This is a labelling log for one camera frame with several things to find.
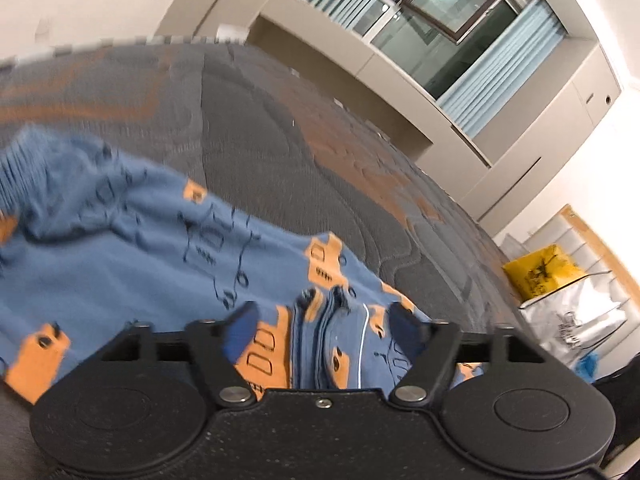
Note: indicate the blue pants with orange cars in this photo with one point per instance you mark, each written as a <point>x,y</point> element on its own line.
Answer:
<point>125,260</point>

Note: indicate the wooden padded headboard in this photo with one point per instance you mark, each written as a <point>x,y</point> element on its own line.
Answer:
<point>595,245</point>

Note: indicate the yellow shopping bag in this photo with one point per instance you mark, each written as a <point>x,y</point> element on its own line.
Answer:
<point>542,270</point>

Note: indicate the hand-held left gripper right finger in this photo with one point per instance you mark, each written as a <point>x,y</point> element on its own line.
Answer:
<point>406,329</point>

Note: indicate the beige wardrobe with round hole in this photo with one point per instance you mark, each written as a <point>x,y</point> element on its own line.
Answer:
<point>540,130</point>

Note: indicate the white shopping bag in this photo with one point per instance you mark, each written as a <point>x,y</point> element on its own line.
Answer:
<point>575,315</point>

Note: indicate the grey and orange quilted mattress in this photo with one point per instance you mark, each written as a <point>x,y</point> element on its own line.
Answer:
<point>280,135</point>

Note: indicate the blue plastic bag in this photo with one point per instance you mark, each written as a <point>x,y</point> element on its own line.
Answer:
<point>588,365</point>

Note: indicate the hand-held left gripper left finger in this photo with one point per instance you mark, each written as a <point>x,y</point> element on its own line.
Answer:
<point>239,331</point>

